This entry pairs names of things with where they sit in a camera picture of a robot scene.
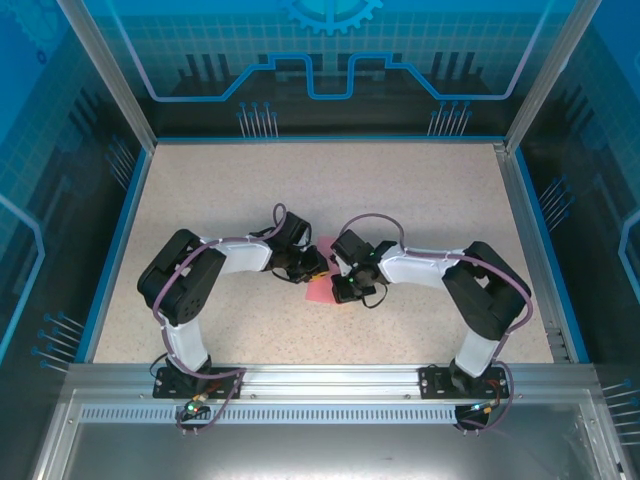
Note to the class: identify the aluminium side rail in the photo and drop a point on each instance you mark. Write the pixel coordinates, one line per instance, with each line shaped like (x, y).
(524, 225)

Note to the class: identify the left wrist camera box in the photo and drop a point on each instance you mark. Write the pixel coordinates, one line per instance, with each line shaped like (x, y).
(305, 243)

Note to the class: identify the blue table edge strip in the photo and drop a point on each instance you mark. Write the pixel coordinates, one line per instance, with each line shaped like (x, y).
(120, 250)
(549, 250)

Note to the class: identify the pink paper sheet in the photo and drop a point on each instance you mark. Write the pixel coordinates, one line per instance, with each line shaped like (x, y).
(320, 292)

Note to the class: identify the steel sheet panel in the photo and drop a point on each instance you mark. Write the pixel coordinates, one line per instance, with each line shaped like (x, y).
(325, 455)

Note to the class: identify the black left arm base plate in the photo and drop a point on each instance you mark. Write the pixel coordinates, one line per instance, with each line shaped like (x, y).
(162, 385)

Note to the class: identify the aluminium frame post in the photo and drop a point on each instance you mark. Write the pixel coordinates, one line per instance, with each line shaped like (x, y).
(550, 75)
(110, 75)

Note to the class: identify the aluminium mounting rail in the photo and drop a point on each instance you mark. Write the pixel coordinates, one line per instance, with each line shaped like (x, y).
(330, 382)

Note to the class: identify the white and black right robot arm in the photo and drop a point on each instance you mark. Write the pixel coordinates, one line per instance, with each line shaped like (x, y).
(415, 272)

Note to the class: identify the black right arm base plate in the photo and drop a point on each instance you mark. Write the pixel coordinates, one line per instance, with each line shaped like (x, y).
(431, 382)

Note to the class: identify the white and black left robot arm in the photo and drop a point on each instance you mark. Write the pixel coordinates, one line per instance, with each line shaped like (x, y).
(240, 262)

